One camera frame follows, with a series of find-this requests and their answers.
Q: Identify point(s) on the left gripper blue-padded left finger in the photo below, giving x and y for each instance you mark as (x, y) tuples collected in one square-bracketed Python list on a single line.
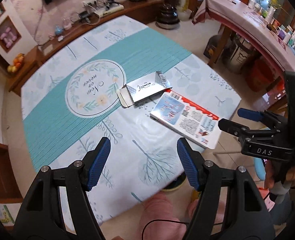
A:
[(40, 215)]

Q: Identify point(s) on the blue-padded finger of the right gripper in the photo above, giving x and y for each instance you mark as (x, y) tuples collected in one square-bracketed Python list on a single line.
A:
[(245, 134), (267, 118)]

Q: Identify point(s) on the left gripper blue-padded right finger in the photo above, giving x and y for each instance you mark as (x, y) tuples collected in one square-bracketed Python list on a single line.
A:
[(246, 215)]

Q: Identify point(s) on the yellow-rimmed black trash bin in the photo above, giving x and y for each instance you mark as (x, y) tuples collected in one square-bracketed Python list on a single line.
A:
[(175, 184)]

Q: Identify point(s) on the person's right hand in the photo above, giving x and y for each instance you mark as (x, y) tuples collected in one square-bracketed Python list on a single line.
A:
[(269, 178)]

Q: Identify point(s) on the red white flat box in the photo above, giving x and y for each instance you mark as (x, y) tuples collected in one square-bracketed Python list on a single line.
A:
[(188, 119)]

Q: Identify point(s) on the pink trouser legs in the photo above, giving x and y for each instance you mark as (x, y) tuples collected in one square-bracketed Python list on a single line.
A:
[(158, 221)]

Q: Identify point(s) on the silver white carton box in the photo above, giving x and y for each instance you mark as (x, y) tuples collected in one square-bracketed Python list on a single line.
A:
[(142, 88)]

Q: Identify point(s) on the side table pink cloth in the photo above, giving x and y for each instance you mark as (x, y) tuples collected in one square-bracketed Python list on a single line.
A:
[(239, 18)]

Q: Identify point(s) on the dark stacked pot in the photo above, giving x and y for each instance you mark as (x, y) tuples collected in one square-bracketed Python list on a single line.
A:
[(167, 18)]

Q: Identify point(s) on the leaf-print tablecloth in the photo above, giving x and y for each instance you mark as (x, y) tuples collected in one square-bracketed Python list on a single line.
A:
[(71, 103)]

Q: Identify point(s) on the fruit bowl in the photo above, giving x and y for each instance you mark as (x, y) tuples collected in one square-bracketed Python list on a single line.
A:
[(18, 62)]

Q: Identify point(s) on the pink dumbbells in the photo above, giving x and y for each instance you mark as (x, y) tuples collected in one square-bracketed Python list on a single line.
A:
[(8, 38)]

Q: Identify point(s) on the white power strip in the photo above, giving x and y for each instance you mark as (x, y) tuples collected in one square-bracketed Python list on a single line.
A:
[(102, 8)]

